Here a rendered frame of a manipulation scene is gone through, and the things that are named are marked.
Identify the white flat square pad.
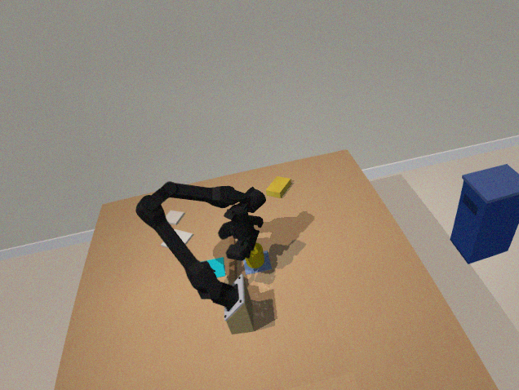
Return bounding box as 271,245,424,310
162,229,193,248

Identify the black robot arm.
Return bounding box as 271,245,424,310
135,181,266,312

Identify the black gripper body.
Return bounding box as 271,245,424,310
225,215,264,261

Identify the grey flat bar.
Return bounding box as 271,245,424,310
166,211,184,225

